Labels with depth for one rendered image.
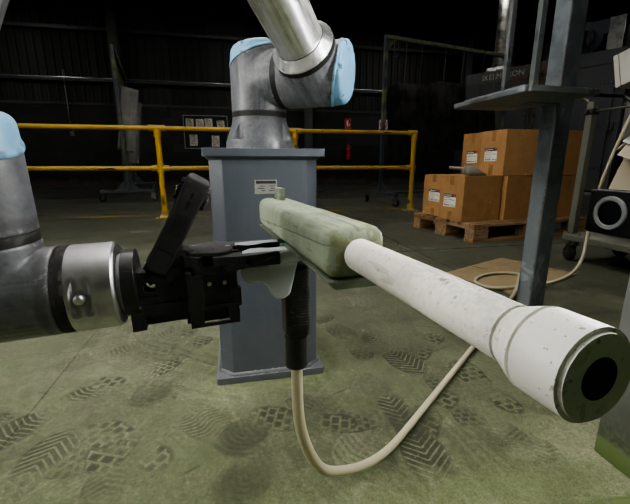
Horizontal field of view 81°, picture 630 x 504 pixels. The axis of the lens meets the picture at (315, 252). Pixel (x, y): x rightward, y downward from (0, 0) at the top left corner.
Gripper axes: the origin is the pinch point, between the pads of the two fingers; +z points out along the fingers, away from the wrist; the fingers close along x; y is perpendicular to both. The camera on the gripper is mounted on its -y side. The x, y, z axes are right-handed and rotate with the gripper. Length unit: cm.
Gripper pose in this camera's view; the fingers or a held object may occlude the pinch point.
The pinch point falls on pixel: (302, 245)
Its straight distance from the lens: 45.8
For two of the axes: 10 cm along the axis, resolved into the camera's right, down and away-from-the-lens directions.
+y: 0.4, 9.8, 2.0
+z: 9.4, -1.0, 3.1
